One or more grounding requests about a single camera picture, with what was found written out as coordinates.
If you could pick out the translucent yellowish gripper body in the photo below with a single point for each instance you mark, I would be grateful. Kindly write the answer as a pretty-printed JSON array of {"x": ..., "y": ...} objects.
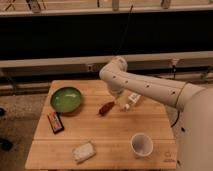
[{"x": 121, "y": 102}]

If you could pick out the red pepper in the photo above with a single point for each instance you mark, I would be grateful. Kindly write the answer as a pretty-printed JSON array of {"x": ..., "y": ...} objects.
[{"x": 106, "y": 108}]

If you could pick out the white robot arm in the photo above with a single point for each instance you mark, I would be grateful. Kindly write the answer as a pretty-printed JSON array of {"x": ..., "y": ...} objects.
[{"x": 195, "y": 147}]

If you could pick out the white ceramic cup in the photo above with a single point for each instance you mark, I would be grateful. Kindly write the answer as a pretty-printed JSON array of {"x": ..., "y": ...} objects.
[{"x": 141, "y": 145}]

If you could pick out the white tube with cap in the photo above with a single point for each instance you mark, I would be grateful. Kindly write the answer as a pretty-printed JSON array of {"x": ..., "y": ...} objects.
[{"x": 132, "y": 100}]

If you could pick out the wooden table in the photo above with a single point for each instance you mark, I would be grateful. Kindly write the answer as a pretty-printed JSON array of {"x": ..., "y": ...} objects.
[{"x": 110, "y": 134}]

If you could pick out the green bowl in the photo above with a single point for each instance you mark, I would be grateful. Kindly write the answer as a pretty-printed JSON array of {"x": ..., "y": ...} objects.
[{"x": 66, "y": 99}]

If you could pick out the white wrapped sponge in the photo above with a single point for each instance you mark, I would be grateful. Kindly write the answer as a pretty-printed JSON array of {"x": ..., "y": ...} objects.
[{"x": 83, "y": 152}]

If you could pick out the red and black candy bar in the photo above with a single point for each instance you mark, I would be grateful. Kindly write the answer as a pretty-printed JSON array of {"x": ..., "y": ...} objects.
[{"x": 55, "y": 122}]

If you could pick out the black caster wheel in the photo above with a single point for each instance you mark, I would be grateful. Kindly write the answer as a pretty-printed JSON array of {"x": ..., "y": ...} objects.
[{"x": 5, "y": 144}]

